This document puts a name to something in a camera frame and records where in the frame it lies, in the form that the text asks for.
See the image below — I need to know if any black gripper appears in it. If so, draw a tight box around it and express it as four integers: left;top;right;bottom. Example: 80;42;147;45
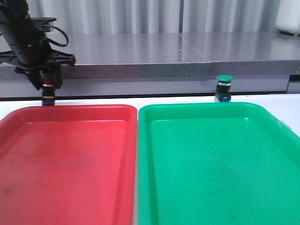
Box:
0;37;75;90

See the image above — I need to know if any red mushroom push button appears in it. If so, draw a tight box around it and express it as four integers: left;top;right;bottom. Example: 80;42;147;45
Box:
42;81;56;106

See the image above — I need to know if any green mushroom push button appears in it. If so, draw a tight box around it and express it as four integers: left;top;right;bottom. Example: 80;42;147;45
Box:
215;75;234;102

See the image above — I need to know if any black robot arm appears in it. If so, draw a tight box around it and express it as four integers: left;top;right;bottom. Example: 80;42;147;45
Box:
0;0;76;90

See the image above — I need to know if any grey stone counter ledge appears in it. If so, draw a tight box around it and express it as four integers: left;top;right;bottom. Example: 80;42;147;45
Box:
0;32;300;82

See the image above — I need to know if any red plastic tray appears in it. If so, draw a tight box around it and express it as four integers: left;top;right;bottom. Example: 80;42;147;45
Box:
0;105;137;225

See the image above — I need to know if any green plastic tray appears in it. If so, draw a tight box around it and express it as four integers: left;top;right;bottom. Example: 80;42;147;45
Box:
138;103;300;225

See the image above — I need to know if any white container on counter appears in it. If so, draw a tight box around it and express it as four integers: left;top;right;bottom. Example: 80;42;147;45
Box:
275;0;300;35

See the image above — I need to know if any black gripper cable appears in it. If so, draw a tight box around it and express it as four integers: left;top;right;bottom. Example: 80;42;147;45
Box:
45;24;69;48

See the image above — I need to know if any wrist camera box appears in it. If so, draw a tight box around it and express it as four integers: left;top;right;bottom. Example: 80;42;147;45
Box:
31;17;57;32

